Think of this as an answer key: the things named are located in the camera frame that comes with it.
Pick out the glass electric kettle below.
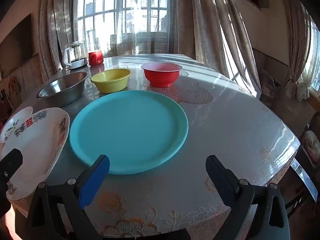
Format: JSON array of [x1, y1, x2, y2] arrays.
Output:
[[62, 41, 88, 70]]

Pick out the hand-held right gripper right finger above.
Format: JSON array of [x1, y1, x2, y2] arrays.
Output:
[[205, 155, 292, 240]]

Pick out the beige patterned curtain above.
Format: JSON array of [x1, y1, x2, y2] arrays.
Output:
[[175, 0, 262, 98], [40, 0, 80, 80]]

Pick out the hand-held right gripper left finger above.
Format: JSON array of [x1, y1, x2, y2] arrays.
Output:
[[26, 154, 110, 240]]

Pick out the tied beige curtain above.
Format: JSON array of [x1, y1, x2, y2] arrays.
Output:
[[276, 0, 315, 102]]

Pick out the stainless steel bowl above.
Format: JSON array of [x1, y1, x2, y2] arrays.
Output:
[[36, 71, 90, 108]]

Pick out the red plastic bowl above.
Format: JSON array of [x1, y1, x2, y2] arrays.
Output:
[[141, 62, 183, 88]]

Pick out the yellow plastic bowl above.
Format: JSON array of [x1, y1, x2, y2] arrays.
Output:
[[90, 68, 132, 93]]

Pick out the wooden folding chair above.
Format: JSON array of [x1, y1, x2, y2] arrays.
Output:
[[0, 76, 24, 123]]

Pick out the red mug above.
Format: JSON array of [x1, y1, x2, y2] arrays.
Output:
[[88, 50, 104, 66]]

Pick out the teal plastic plate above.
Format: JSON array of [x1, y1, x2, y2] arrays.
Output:
[[69, 90, 189, 175]]

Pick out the dark wooden dining chair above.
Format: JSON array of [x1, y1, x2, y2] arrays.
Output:
[[285, 111, 320, 220]]

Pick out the small white patterned bowl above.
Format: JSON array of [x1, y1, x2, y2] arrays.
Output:
[[0, 106, 34, 143]]

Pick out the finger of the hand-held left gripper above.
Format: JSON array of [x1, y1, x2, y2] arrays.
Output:
[[0, 183, 12, 218], [0, 148, 23, 188]]

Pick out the wall television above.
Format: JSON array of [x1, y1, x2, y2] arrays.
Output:
[[0, 13, 33, 79]]

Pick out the white floral patterned plate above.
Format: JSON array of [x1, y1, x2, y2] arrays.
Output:
[[1, 107, 70, 202]]

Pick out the large barred window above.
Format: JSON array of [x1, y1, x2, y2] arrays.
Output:
[[75, 0, 175, 53]]

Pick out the side window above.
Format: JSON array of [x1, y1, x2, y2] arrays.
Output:
[[300, 5, 320, 93]]

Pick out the sheer white curtain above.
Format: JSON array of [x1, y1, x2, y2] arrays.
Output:
[[75, 0, 190, 58]]

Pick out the grey sack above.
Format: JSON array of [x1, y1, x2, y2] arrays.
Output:
[[259, 69, 282, 105]]

